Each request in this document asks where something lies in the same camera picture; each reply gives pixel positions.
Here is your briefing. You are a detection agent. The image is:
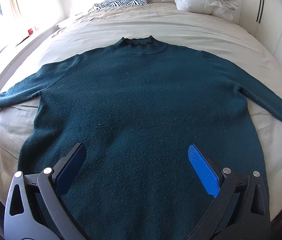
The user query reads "dark teal knit sweater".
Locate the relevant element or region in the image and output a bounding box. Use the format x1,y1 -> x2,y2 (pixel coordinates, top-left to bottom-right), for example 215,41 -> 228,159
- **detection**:
0,37 -> 282,239

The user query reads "beige bed sheet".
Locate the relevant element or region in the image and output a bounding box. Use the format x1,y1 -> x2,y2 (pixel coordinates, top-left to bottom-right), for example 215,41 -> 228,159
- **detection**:
0,3 -> 282,218

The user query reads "red object on windowsill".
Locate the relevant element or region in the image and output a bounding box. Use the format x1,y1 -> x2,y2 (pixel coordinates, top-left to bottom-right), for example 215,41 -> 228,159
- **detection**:
28,28 -> 34,35

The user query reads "zebra print pillow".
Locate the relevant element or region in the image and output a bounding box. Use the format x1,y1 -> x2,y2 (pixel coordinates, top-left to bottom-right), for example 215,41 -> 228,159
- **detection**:
94,0 -> 148,10

